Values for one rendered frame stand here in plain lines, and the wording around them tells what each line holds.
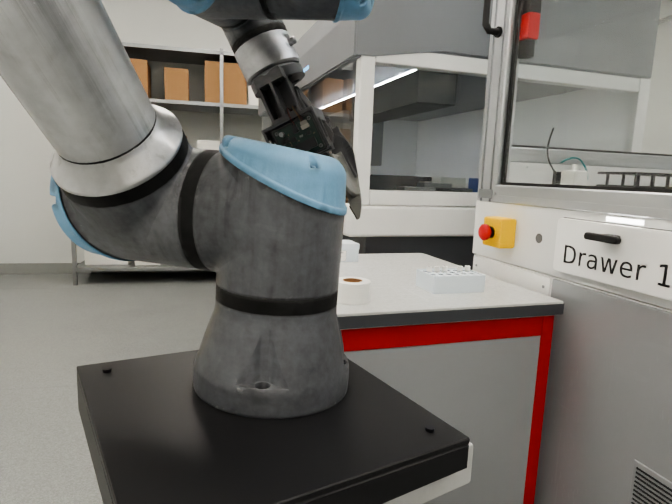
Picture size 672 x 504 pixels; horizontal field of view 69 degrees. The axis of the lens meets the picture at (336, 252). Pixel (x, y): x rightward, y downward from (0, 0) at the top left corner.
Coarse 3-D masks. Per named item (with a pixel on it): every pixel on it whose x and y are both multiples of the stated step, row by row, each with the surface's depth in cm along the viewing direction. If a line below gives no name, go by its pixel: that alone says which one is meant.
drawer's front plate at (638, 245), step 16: (560, 224) 102; (576, 224) 98; (592, 224) 94; (608, 224) 91; (560, 240) 102; (576, 240) 98; (624, 240) 87; (640, 240) 84; (656, 240) 82; (560, 256) 102; (576, 256) 98; (608, 256) 91; (624, 256) 87; (640, 256) 84; (656, 256) 82; (576, 272) 98; (592, 272) 94; (608, 272) 91; (624, 272) 87; (640, 272) 84; (656, 272) 82; (624, 288) 88; (640, 288) 84; (656, 288) 82
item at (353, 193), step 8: (344, 160) 65; (344, 168) 65; (352, 176) 65; (352, 184) 65; (352, 192) 63; (360, 192) 66; (352, 200) 66; (360, 200) 66; (352, 208) 66; (360, 208) 66
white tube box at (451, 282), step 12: (420, 276) 108; (432, 276) 103; (444, 276) 103; (456, 276) 104; (468, 276) 105; (480, 276) 105; (432, 288) 103; (444, 288) 103; (456, 288) 104; (468, 288) 105; (480, 288) 106
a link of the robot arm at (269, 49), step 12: (264, 36) 59; (276, 36) 60; (288, 36) 63; (240, 48) 60; (252, 48) 60; (264, 48) 59; (276, 48) 60; (288, 48) 61; (240, 60) 61; (252, 60) 60; (264, 60) 60; (276, 60) 60; (288, 60) 61; (252, 72) 61; (264, 72) 61
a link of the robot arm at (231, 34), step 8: (248, 24) 59; (256, 24) 59; (264, 24) 59; (272, 24) 60; (280, 24) 61; (224, 32) 62; (232, 32) 60; (240, 32) 60; (248, 32) 59; (256, 32) 59; (232, 40) 61; (240, 40) 60; (232, 48) 62
